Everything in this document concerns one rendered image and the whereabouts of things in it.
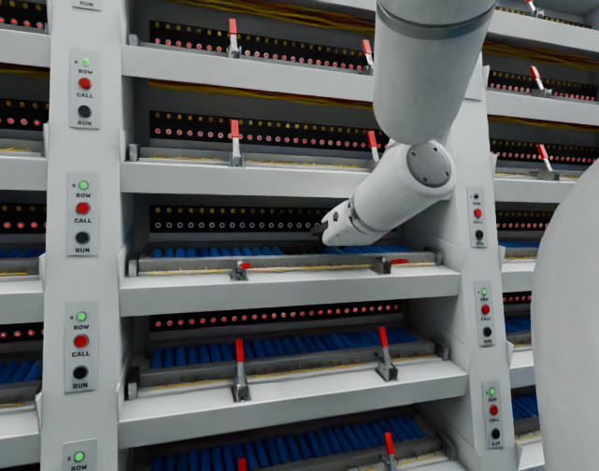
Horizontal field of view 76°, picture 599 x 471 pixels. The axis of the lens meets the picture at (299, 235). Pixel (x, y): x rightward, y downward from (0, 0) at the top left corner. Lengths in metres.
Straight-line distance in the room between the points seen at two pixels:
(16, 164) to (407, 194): 0.54
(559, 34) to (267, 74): 0.72
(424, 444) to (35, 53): 0.95
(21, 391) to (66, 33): 0.54
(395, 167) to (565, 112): 0.68
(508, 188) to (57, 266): 0.84
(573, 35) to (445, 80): 0.87
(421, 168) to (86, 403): 0.55
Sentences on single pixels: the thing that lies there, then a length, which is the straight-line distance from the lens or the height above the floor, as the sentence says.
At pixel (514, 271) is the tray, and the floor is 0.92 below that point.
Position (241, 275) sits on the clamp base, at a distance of 0.66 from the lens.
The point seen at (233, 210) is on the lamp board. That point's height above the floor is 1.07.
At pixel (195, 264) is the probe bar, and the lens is 0.67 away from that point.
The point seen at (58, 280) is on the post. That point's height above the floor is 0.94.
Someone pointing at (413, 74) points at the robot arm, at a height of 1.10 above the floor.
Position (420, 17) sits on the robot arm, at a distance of 0.33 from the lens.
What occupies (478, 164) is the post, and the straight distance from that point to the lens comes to 0.88.
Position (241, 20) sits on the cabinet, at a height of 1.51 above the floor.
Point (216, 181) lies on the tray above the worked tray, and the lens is 0.65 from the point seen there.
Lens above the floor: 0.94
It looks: 5 degrees up
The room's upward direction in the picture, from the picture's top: 2 degrees counter-clockwise
